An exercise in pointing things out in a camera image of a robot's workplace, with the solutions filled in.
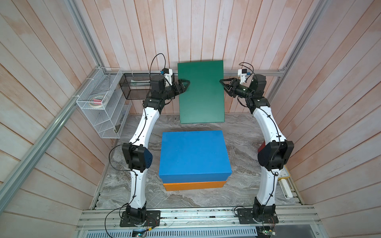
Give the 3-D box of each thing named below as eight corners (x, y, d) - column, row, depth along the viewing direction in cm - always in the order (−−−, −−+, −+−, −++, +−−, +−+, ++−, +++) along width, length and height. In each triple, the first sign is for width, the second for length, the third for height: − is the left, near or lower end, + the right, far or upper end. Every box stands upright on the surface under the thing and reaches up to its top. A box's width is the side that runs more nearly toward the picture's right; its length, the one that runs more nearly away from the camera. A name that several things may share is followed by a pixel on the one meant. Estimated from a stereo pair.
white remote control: (284, 199, 82) (288, 197, 79) (277, 181, 88) (280, 178, 85) (289, 199, 82) (293, 197, 79) (282, 181, 88) (285, 178, 85)
